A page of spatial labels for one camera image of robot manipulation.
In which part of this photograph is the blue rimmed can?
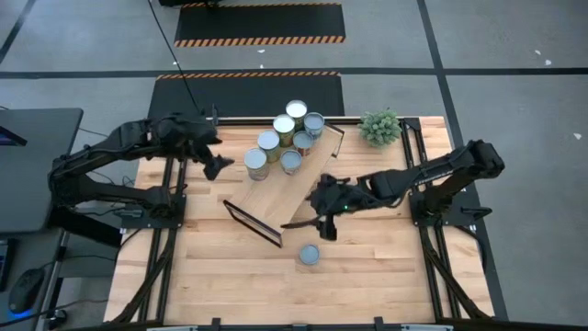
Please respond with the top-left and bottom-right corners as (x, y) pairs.
(279, 149), (303, 177)

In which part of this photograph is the green potted plant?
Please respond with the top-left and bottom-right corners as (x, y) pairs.
(356, 108), (403, 149)

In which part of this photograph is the white mixed vegetables can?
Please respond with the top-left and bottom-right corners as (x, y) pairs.
(303, 111), (326, 140)

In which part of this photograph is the black equipment case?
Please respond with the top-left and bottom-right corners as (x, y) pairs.
(158, 0), (221, 7)

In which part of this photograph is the black computer mouse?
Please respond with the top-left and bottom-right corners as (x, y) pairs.
(7, 268), (46, 314)

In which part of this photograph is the dark computer screen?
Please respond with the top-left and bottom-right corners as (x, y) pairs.
(0, 124), (28, 148)

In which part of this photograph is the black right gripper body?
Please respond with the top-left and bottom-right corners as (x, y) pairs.
(306, 173), (368, 217)

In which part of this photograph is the black keyboard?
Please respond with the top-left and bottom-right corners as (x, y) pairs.
(0, 238), (16, 293)

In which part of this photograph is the teal tuna fish can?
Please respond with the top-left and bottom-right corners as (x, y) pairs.
(299, 244), (321, 266)

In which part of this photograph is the black table edge rail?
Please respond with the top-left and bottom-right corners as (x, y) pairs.
(146, 316), (456, 331)

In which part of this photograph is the peaches can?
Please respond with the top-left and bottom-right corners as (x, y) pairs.
(256, 130), (281, 164)

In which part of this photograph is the thin black hanging cable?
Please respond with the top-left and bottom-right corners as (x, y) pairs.
(146, 0), (206, 116)

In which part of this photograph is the dark grey desk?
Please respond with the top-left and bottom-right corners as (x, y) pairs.
(0, 108), (85, 234)

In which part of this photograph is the wooden shelf with black frame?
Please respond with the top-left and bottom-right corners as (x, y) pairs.
(222, 122), (345, 248)

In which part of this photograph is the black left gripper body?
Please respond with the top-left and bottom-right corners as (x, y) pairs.
(176, 117), (221, 160)

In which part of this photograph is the black aluminium mounting frame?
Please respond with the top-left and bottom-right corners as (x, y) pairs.
(104, 155), (188, 325)
(398, 117), (495, 323)

